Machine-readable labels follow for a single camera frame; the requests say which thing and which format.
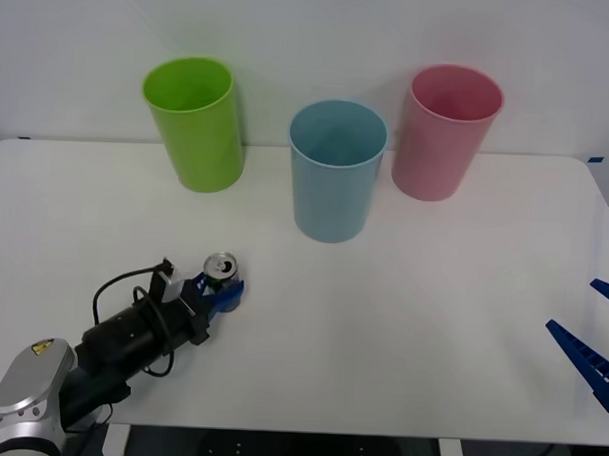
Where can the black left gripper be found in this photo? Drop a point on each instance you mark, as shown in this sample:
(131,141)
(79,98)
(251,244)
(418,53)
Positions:
(200,320)

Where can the silver-topped drink can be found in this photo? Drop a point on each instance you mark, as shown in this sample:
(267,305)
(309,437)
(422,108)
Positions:
(221,265)

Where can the silver and black left arm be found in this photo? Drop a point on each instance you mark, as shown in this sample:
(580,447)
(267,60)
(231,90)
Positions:
(34,378)

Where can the yellow-green plastic bin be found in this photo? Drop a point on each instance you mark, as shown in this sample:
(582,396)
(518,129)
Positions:
(197,134)

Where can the pale blue plastic bin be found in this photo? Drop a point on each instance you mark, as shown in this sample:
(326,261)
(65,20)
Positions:
(333,184)

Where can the white table leg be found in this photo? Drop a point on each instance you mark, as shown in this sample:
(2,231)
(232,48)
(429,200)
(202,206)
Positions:
(450,454)
(115,441)

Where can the pink plastic bin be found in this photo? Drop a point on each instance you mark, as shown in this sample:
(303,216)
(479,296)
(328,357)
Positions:
(445,138)

